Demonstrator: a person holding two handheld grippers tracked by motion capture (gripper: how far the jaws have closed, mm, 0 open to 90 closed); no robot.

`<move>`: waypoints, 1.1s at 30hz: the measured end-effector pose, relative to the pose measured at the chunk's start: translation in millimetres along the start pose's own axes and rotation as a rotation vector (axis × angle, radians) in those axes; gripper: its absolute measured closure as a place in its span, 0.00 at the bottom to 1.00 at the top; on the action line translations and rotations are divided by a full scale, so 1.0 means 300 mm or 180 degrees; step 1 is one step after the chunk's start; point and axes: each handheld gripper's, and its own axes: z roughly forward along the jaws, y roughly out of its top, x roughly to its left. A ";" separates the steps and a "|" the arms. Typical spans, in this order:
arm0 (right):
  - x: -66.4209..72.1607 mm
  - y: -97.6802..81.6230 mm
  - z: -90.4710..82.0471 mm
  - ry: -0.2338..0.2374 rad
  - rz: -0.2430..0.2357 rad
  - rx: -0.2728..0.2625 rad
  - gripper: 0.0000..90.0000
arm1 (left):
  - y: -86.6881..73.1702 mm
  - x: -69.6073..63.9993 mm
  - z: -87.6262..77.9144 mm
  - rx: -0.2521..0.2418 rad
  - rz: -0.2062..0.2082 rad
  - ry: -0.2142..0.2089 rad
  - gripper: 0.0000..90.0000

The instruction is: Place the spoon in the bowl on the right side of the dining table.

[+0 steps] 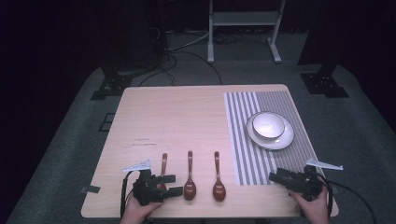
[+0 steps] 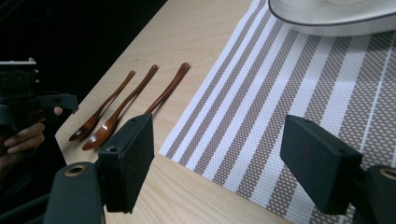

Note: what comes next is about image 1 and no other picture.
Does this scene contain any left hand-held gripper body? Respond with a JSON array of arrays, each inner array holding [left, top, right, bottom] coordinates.
[[121, 159, 171, 207]]

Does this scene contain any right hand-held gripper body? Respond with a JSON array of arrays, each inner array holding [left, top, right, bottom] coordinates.
[[288, 158, 345, 203]]

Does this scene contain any brown wooden spoon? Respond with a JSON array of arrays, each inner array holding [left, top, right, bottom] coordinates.
[[183, 150, 197, 202], [157, 152, 168, 191], [212, 151, 227, 203]]

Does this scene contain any person's left hand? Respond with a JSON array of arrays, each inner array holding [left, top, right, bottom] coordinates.
[[119, 192, 164, 224]]

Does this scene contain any person's right hand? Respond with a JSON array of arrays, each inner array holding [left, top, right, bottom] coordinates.
[[288, 186, 332, 224]]

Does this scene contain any white plate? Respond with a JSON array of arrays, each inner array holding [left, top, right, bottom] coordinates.
[[246, 111, 295, 151]]

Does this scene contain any white bowl with dark rim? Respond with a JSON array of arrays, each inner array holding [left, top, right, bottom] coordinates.
[[251, 112, 286, 140]]

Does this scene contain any grey striped placemat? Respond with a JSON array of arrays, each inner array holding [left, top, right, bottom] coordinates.
[[223, 91, 325, 187]]

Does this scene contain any grey tape strip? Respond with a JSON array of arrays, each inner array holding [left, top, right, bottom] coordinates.
[[80, 185, 102, 194]]

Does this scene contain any black stand with base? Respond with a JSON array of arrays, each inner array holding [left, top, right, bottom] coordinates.
[[90, 0, 169, 101], [297, 0, 349, 99]]

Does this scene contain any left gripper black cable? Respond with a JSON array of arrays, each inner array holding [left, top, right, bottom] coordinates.
[[120, 170, 135, 218]]

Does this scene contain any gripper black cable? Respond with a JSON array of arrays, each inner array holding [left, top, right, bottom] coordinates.
[[317, 173, 378, 224], [120, 170, 135, 218]]

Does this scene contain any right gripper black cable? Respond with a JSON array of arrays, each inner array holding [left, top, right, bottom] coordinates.
[[317, 173, 378, 224]]

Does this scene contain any black floor cable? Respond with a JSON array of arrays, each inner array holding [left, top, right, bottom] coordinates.
[[138, 54, 178, 87], [167, 50, 223, 86]]

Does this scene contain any grey floor cable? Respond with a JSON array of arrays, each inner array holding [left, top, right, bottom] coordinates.
[[167, 31, 210, 52]]

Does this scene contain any white metal stand frame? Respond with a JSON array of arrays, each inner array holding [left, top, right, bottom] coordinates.
[[207, 0, 287, 64]]

